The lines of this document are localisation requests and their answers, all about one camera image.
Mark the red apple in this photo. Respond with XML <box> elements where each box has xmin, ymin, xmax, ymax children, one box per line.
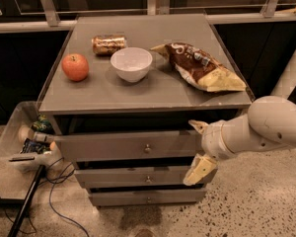
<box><xmin>61</xmin><ymin>53</ymin><xmax>89</xmax><ymax>82</ymax></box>

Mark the blue cable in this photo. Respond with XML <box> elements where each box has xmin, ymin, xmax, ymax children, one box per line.
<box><xmin>38</xmin><ymin>157</ymin><xmax>91</xmax><ymax>237</ymax></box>

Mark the white bowl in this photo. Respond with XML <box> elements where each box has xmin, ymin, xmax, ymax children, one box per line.
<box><xmin>111</xmin><ymin>47</ymin><xmax>153</xmax><ymax>83</ymax></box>

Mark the brown yellow chip bag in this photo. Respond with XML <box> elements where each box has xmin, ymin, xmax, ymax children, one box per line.
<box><xmin>151</xmin><ymin>42</ymin><xmax>246</xmax><ymax>92</ymax></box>

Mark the clear plastic bin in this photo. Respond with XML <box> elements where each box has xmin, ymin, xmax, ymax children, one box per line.
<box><xmin>0</xmin><ymin>101</ymin><xmax>63</xmax><ymax>172</ymax></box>

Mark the metal railing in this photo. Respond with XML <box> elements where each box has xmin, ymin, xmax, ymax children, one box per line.
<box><xmin>0</xmin><ymin>0</ymin><xmax>296</xmax><ymax>33</ymax></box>

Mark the white plastic bottle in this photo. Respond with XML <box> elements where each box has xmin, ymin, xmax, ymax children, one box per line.
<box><xmin>18</xmin><ymin>125</ymin><xmax>54</xmax><ymax>143</ymax></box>

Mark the green snack packet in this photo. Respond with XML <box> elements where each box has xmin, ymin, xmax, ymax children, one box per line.
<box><xmin>31</xmin><ymin>115</ymin><xmax>53</xmax><ymax>134</ymax></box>

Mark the grey drawer cabinet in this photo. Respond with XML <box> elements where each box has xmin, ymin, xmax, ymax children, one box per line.
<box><xmin>38</xmin><ymin>15</ymin><xmax>254</xmax><ymax>194</ymax></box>

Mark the white diagonal post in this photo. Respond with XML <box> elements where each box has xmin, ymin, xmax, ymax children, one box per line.
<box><xmin>271</xmin><ymin>49</ymin><xmax>296</xmax><ymax>99</ymax></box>

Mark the grey bottom drawer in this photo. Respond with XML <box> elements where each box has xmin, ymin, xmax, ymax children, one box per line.
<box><xmin>89</xmin><ymin>185</ymin><xmax>206</xmax><ymax>207</ymax></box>

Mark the grey middle drawer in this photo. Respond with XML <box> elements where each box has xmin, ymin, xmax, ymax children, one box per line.
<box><xmin>75</xmin><ymin>166</ymin><xmax>189</xmax><ymax>189</ymax></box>

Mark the gold soda can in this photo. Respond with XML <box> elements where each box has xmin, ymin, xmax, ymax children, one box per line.
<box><xmin>92</xmin><ymin>35</ymin><xmax>127</xmax><ymax>55</ymax></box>

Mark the grey top drawer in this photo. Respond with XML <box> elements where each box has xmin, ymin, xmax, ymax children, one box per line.
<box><xmin>56</xmin><ymin>130</ymin><xmax>204</xmax><ymax>162</ymax></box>

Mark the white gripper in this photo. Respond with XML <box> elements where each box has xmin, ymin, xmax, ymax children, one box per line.
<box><xmin>183</xmin><ymin>119</ymin><xmax>236</xmax><ymax>186</ymax></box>

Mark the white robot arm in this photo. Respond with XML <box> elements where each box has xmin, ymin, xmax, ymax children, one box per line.
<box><xmin>183</xmin><ymin>96</ymin><xmax>296</xmax><ymax>186</ymax></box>

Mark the grey drawer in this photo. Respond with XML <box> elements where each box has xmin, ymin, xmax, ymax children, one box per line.
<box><xmin>56</xmin><ymin>130</ymin><xmax>204</xmax><ymax>162</ymax></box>
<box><xmin>89</xmin><ymin>185</ymin><xmax>206</xmax><ymax>207</ymax></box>
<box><xmin>75</xmin><ymin>166</ymin><xmax>189</xmax><ymax>189</ymax></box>

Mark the blue snack packet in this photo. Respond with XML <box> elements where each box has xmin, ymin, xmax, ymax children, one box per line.
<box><xmin>21</xmin><ymin>138</ymin><xmax>50</xmax><ymax>154</ymax></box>

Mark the black pole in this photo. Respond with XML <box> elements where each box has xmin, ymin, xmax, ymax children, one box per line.
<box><xmin>8</xmin><ymin>165</ymin><xmax>45</xmax><ymax>237</ymax></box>

